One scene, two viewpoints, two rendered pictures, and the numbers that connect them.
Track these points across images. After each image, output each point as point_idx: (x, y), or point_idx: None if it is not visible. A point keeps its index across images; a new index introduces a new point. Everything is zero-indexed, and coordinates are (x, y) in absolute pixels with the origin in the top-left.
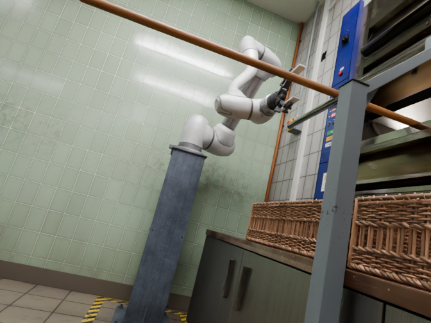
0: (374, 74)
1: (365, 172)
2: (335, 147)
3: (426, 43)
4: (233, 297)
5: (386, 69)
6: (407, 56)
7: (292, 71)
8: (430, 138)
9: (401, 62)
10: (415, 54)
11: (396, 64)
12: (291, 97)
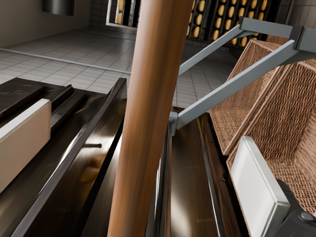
0: (164, 157)
1: None
2: None
3: (169, 115)
4: None
5: (168, 146)
6: (167, 130)
7: (9, 133)
8: None
9: (169, 136)
10: (170, 127)
11: (168, 138)
12: (248, 145)
